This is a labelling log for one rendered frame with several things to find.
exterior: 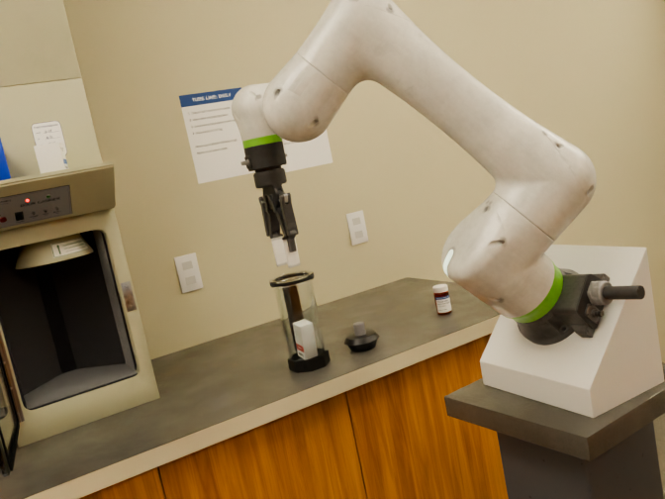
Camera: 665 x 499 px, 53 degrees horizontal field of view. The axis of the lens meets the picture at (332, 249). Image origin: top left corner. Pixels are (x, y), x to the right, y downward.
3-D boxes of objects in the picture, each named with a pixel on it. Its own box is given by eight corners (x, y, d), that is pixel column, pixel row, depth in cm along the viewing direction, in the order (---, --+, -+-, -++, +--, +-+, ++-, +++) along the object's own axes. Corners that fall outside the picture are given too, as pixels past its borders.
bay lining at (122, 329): (16, 387, 169) (-22, 251, 164) (119, 355, 182) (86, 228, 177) (24, 410, 148) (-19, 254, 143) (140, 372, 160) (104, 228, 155)
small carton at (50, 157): (45, 174, 146) (38, 148, 145) (68, 170, 147) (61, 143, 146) (41, 174, 141) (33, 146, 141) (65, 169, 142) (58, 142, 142)
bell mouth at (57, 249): (12, 267, 163) (6, 245, 162) (87, 249, 171) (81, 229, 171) (18, 271, 148) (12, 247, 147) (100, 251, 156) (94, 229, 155)
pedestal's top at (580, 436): (702, 389, 119) (699, 367, 118) (590, 461, 102) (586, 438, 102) (554, 361, 146) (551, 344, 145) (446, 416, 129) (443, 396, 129)
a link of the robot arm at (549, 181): (623, 177, 103) (351, -43, 102) (551, 258, 106) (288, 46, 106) (602, 172, 115) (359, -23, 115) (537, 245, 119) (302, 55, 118)
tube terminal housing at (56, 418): (10, 420, 169) (-76, 114, 159) (137, 377, 184) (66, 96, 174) (18, 448, 147) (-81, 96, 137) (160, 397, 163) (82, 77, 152)
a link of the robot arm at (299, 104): (351, 97, 107) (291, 49, 105) (303, 160, 110) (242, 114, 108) (350, 94, 125) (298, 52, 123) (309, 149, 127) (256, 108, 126)
